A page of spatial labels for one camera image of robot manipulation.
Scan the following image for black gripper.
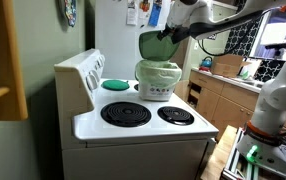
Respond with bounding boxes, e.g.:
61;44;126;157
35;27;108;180
157;25;189;44

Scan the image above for green trash bin lid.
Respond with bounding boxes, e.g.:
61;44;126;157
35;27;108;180
139;31;179;61

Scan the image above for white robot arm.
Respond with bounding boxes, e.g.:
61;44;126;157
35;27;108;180
158;0;286;178

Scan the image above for white compost trash bin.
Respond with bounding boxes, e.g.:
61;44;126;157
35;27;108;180
135;60;182;101

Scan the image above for blue paper on fridge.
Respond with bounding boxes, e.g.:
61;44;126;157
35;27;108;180
148;0;162;27

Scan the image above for blue kettle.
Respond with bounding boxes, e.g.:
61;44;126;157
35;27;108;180
200;56;212;71

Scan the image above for green bin liner bag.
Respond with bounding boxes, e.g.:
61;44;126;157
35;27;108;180
135;60;182;88

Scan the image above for white paper on fridge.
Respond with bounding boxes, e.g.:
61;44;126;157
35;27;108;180
126;0;138;26

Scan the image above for cardboard box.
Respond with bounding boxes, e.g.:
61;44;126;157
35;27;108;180
210;54;249;78

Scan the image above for white refrigerator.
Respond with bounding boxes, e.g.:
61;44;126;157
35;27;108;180
95;0;172;79

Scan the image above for wooden kitchen cabinets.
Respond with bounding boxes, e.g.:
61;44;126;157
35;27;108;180
186;68;286;142

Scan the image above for green round silicone pad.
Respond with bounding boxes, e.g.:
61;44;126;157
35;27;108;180
102;79;129;91

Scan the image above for white electric stove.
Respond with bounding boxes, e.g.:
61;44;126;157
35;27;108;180
54;49;218;180

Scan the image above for wooden spice shelf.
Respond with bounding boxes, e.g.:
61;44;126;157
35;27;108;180
0;0;28;121

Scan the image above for colourful decorative wall plate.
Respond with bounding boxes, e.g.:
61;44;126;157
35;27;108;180
64;0;77;27

